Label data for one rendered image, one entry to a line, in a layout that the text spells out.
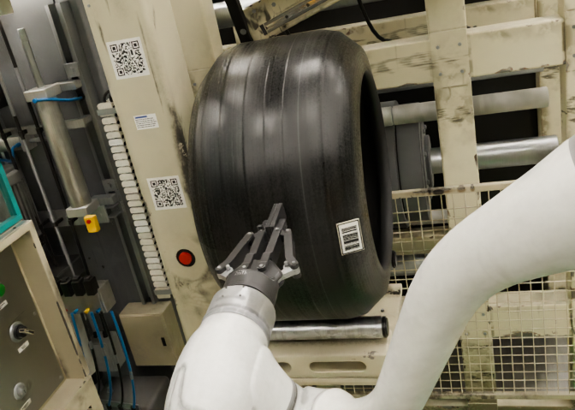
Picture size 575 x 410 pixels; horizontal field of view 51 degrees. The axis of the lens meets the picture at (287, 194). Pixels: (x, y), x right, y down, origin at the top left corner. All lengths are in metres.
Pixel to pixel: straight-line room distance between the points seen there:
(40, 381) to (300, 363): 0.53
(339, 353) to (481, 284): 0.81
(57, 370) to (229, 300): 0.69
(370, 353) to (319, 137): 0.49
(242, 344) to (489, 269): 0.33
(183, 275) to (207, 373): 0.74
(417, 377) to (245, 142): 0.56
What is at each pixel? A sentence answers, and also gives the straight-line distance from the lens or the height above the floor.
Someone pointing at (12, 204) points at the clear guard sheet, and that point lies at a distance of 1.27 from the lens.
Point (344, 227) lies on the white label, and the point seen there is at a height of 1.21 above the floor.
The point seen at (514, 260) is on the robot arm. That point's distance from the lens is 0.50.
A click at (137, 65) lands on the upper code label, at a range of 1.26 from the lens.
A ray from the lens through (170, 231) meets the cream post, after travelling 1.37.
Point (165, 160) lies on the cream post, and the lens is 1.30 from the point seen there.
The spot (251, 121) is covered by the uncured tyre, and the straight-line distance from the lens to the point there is 1.05.
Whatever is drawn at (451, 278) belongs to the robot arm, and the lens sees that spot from 0.53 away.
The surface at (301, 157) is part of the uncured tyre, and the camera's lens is 1.01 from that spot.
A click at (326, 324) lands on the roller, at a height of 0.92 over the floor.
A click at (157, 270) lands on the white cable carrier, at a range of 1.45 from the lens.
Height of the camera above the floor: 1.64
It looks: 21 degrees down
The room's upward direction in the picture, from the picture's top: 12 degrees counter-clockwise
